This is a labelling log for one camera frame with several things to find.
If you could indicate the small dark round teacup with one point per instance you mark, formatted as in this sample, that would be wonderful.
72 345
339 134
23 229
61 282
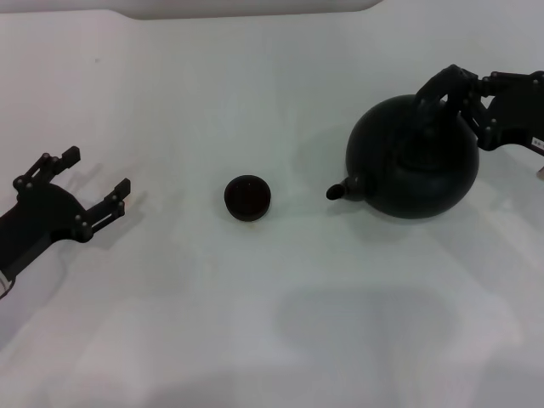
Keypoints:
247 197

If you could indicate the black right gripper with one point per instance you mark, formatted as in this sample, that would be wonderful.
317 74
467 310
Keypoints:
520 115

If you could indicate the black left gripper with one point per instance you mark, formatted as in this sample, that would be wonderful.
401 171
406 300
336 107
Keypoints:
42 217

